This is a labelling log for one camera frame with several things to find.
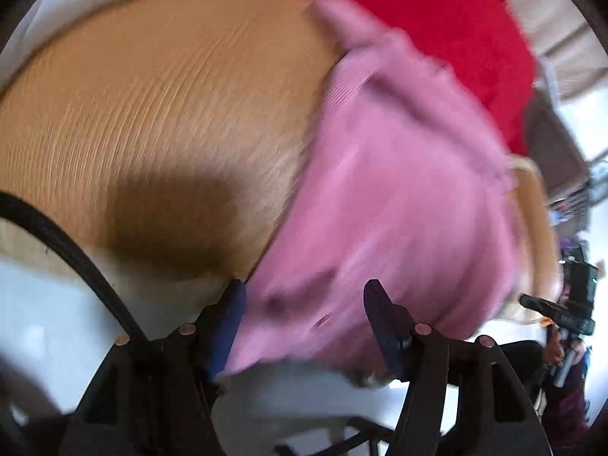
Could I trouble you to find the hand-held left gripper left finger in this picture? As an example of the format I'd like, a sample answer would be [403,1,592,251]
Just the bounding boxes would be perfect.
[59,279,248,456]

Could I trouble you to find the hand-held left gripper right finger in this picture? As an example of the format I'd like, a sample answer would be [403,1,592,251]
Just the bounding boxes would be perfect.
[363,279,554,456]

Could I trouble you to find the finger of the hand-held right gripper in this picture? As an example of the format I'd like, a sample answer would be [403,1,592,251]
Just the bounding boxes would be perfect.
[519,294,561,317]

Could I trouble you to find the pink fleece jacket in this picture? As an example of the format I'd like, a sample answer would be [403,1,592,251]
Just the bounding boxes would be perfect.
[223,0,523,381]

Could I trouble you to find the person's right forearm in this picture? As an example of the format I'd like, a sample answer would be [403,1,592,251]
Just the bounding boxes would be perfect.
[539,366,594,442]

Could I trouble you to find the person's right hand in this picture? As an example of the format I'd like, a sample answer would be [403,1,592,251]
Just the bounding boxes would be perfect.
[544,337,566,366]

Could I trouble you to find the woven brown mat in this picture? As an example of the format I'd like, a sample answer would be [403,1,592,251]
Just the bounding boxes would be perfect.
[0,0,561,324]

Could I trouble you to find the red blanket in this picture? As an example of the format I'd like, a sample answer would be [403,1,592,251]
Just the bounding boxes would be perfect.
[211,0,537,157]

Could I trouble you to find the black cable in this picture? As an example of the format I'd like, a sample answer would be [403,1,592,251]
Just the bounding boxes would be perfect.
[0,192,148,340]

